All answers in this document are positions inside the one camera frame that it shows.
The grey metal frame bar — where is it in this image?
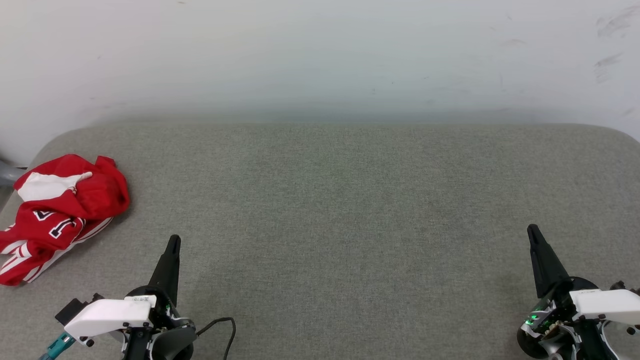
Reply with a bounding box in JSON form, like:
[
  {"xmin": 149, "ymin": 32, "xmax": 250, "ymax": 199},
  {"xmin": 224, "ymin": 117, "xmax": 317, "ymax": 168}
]
[{"xmin": 0, "ymin": 157, "xmax": 28, "ymax": 188}]

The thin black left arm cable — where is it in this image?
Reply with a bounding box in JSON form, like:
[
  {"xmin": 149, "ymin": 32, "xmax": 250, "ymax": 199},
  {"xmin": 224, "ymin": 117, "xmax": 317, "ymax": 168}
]
[{"xmin": 196, "ymin": 317, "xmax": 237, "ymax": 360}]

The red and white basketball jersey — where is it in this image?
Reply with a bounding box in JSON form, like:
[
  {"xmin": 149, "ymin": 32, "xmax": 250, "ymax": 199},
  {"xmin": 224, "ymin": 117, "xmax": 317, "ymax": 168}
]
[{"xmin": 0, "ymin": 154, "xmax": 131, "ymax": 287}]

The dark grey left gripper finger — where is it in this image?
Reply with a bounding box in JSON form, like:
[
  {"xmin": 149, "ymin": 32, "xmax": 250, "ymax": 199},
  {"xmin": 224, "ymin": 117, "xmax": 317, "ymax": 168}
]
[{"xmin": 149, "ymin": 234, "xmax": 182, "ymax": 307}]

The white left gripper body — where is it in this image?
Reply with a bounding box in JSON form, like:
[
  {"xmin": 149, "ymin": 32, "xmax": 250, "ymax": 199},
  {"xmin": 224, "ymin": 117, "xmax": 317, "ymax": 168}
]
[{"xmin": 64, "ymin": 285, "xmax": 197, "ymax": 360}]

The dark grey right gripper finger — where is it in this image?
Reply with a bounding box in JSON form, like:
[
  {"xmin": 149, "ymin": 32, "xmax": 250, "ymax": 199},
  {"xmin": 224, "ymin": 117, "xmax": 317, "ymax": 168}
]
[{"xmin": 527, "ymin": 223, "xmax": 571, "ymax": 299}]

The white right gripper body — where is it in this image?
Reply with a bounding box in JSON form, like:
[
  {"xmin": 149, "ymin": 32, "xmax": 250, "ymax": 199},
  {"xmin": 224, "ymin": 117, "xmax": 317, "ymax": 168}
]
[{"xmin": 517, "ymin": 276, "xmax": 640, "ymax": 359}]

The teal left cable connector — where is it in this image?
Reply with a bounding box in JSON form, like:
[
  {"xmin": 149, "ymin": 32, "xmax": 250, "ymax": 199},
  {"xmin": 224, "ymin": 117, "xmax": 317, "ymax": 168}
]
[{"xmin": 39, "ymin": 332, "xmax": 77, "ymax": 360}]

